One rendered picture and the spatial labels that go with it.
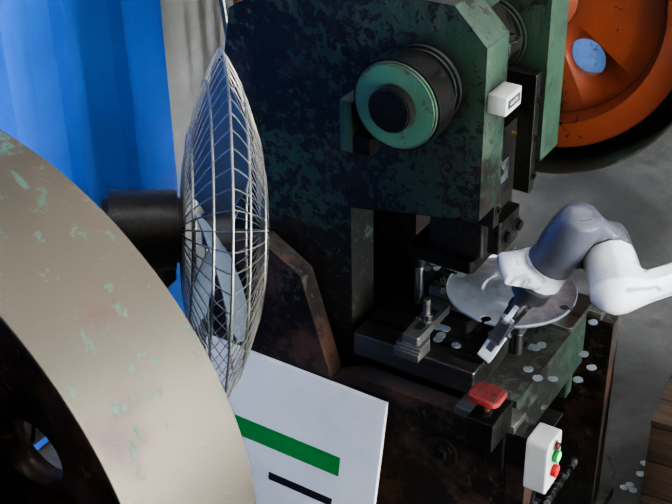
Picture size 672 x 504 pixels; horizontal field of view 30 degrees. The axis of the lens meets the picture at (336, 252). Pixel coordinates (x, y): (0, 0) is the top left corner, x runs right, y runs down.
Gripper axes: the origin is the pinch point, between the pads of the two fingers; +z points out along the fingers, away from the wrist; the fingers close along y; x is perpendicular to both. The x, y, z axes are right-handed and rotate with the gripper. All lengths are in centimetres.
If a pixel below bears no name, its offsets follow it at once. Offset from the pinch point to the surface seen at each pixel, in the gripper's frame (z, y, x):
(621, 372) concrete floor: 84, 118, -26
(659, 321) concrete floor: 84, 149, -25
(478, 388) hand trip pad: 11.4, 0.0, -2.6
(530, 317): 9.8, 25.4, -0.9
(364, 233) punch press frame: 13.6, 18.0, 38.7
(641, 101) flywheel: -25, 66, 10
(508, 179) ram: -7.7, 36.8, 20.9
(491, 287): 14.3, 30.6, 10.4
